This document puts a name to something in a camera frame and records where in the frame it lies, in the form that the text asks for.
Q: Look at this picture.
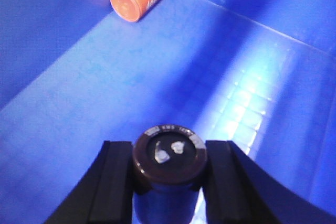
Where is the blue bin centre lower shelf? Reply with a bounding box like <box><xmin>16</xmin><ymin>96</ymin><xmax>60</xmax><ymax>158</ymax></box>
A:
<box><xmin>1</xmin><ymin>0</ymin><xmax>335</xmax><ymax>223</ymax></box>

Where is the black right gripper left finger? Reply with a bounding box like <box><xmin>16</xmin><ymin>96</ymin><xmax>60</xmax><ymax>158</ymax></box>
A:
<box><xmin>45</xmin><ymin>141</ymin><xmax>133</xmax><ymax>224</ymax></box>

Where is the black right gripper right finger tip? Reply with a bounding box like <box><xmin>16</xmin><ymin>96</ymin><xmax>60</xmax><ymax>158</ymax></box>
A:
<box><xmin>203</xmin><ymin>141</ymin><xmax>335</xmax><ymax>223</ymax></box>

